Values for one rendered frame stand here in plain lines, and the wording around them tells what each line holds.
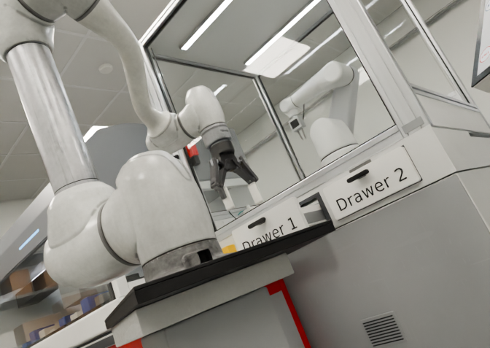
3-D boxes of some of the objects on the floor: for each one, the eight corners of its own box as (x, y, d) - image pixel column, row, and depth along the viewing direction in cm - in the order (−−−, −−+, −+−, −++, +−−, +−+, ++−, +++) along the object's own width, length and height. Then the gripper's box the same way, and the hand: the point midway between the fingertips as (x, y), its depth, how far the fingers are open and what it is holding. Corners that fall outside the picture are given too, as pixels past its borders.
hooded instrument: (188, 546, 146) (64, 119, 196) (14, 522, 254) (-37, 251, 304) (345, 392, 237) (233, 128, 287) (168, 422, 346) (109, 227, 396)
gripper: (198, 139, 119) (226, 206, 113) (252, 138, 138) (278, 196, 133) (183, 152, 123) (209, 217, 118) (238, 149, 143) (262, 206, 137)
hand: (244, 203), depth 125 cm, fingers open, 13 cm apart
